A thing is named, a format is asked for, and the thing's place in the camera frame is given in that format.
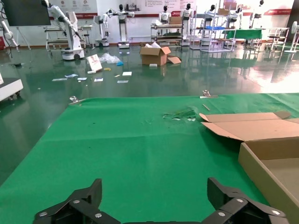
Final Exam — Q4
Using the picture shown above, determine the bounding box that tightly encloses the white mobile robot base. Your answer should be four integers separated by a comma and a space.
0, 72, 24, 103

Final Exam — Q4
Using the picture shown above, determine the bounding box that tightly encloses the open brown cardboard box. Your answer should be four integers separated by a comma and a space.
199, 111, 299, 224

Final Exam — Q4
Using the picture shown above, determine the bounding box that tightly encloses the silver binder clip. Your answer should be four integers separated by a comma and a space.
69, 95, 86, 105
199, 90, 219, 99

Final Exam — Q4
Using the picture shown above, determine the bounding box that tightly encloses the white humanoid robot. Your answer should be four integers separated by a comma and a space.
248, 0, 265, 29
203, 4, 217, 28
158, 6, 171, 24
230, 6, 243, 28
107, 4, 135, 49
93, 8, 110, 47
181, 3, 194, 46

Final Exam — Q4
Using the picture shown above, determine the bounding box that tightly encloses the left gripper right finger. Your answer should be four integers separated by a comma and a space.
202, 177, 287, 224

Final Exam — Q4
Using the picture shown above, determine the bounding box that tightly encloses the white metal rack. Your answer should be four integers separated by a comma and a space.
189, 9, 237, 53

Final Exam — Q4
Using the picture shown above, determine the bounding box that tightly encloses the metal shelf cart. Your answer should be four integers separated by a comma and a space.
150, 22, 185, 47

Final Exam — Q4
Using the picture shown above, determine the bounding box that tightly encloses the black display screen on stand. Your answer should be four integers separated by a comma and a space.
2, 0, 51, 50

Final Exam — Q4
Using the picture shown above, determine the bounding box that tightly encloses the clear plastic bag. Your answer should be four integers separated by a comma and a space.
98, 53, 121, 64
163, 106, 198, 122

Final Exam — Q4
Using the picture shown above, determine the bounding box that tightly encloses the open cardboard box on floor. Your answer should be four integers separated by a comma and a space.
139, 43, 182, 67

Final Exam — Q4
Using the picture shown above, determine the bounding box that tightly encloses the white workbench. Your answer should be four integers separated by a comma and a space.
43, 25, 93, 51

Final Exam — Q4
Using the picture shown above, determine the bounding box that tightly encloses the green covered table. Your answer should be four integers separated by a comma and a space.
223, 28, 266, 40

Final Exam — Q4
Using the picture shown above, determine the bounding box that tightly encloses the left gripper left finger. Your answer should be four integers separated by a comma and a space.
32, 178, 122, 224

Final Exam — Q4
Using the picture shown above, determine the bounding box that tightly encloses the green table cloth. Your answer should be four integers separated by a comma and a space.
0, 92, 299, 224

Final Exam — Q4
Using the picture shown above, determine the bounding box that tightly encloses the white standing fan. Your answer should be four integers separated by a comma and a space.
284, 21, 299, 54

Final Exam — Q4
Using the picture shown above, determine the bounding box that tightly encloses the white red booklet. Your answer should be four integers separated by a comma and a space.
85, 54, 103, 73

